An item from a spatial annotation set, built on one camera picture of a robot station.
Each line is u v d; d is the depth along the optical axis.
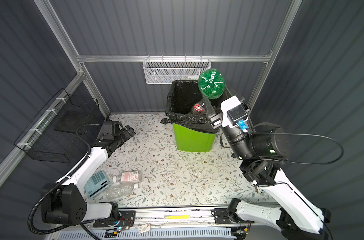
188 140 0.85
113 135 0.64
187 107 0.96
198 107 0.87
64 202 0.41
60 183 0.42
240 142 0.35
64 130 0.74
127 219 0.72
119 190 0.77
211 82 0.32
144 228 0.71
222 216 0.72
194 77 0.91
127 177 0.83
